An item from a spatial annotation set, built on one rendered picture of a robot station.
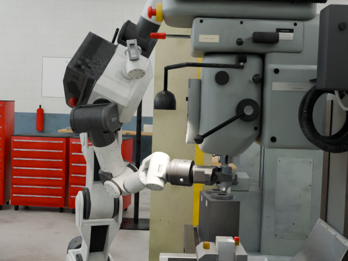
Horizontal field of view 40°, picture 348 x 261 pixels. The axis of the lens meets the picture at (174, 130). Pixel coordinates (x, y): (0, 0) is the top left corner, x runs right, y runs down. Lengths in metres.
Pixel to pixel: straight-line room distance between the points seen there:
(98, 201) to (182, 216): 1.34
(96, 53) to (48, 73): 9.13
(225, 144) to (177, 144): 1.81
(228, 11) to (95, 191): 1.03
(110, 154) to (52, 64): 9.25
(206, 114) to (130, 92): 0.40
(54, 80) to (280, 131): 9.64
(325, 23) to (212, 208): 0.89
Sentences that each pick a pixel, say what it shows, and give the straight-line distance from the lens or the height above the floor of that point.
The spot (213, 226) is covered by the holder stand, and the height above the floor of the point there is 1.00.
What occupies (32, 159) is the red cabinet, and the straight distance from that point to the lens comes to 6.45.
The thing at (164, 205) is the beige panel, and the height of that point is 0.77.
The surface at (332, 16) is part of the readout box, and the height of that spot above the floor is 1.69.
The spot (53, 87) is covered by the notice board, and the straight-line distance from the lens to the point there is 10.91.
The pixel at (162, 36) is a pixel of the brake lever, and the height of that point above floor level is 1.70.
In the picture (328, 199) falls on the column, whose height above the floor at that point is 1.16.
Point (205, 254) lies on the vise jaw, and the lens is 1.46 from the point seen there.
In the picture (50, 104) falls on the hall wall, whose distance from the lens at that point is 10.92.
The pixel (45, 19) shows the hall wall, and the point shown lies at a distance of 11.11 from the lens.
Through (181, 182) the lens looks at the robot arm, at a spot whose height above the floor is 1.21.
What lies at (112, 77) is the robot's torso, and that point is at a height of 1.56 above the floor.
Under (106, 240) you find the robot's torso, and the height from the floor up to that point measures 0.84.
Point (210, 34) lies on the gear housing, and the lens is 1.45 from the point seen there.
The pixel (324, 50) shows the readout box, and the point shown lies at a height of 1.61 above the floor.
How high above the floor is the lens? 1.46
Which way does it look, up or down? 3 degrees down
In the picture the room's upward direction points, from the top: 2 degrees clockwise
